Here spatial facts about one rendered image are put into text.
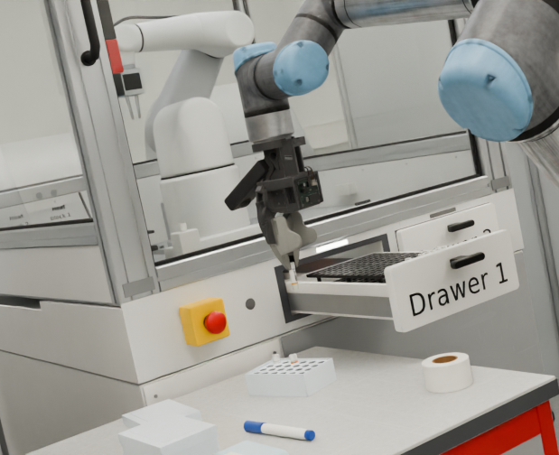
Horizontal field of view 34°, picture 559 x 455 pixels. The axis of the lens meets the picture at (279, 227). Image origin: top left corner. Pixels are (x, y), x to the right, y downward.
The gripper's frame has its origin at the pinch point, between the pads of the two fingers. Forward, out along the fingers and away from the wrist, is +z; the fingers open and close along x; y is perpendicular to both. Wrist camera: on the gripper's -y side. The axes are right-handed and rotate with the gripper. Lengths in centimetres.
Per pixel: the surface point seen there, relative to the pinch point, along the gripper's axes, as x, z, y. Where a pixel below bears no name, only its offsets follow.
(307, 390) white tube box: -6.9, 19.8, 4.2
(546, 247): 210, 41, -44
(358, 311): 12.8, 12.2, 3.3
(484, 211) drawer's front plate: 71, 6, 2
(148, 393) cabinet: -11.8, 19.0, -27.0
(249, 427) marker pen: -22.6, 19.8, 5.0
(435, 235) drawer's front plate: 56, 7, -3
